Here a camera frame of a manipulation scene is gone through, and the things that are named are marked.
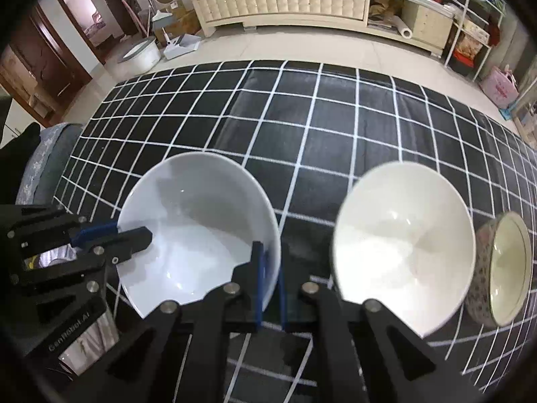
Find white mop bucket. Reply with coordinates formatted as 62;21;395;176
117;37;162;76

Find white bowl red figures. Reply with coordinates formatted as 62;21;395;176
117;152;281;317

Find cream tufted tv cabinet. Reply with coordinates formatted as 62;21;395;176
192;0;453;56

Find cream white bowl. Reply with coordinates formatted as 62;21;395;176
331;161;476;337

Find small patterned bowl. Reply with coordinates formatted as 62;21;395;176
465;211;532;327

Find grey floral sofa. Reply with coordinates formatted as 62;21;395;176
15;123;83;205

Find white dustpan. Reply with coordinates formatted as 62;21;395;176
163;34;201;60

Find pink gift bag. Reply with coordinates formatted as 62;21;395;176
480;65;519;108

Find white metal shelf rack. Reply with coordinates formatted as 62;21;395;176
441;0;506;81

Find white paper roll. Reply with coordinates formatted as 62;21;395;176
390;15;412;40

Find black white grid tablecloth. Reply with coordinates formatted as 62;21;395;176
54;60;536;402

